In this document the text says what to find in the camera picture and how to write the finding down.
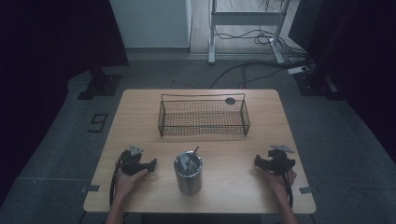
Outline white desk frame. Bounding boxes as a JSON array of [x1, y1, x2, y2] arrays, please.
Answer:
[[207, 0, 293, 65]]

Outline white cabinet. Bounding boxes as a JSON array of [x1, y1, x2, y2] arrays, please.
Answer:
[[108, 0, 192, 49]]

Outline black floor cables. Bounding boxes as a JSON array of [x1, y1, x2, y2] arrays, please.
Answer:
[[209, 0, 316, 91]]

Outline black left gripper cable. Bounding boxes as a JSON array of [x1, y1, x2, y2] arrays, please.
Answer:
[[108, 150, 129, 217]]

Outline person's left hand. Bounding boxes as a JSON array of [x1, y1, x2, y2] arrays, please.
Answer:
[[114, 168, 149, 202]]

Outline thin metal utensil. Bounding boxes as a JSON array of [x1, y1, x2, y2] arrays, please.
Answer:
[[186, 146, 201, 174]]

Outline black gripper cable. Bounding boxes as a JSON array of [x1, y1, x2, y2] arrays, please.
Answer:
[[279, 169, 295, 209], [108, 150, 129, 217]]

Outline person's right hand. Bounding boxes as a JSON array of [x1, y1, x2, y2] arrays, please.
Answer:
[[261, 167, 298, 203]]

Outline white power strip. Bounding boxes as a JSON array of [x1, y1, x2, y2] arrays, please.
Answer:
[[286, 64, 313, 76]]

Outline grey flat utensil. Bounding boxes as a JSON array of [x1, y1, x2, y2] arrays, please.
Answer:
[[177, 151, 191, 172]]

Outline dark curtain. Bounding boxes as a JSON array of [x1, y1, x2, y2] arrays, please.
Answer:
[[288, 0, 396, 157], [0, 0, 130, 207]]

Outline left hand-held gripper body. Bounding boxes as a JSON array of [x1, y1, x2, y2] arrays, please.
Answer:
[[119, 145, 149, 176]]

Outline black stand base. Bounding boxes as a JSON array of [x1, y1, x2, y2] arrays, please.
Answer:
[[293, 70, 345, 101], [77, 66, 123, 101]]

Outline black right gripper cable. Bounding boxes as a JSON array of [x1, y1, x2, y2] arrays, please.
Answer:
[[279, 169, 295, 209]]

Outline dark wire mesh basket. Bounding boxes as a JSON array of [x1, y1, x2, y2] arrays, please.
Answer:
[[157, 92, 251, 137]]

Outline stainless steel cup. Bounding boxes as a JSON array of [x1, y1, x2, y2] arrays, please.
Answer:
[[173, 149, 204, 196]]

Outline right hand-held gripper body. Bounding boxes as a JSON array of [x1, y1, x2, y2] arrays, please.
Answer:
[[266, 144, 296, 175]]

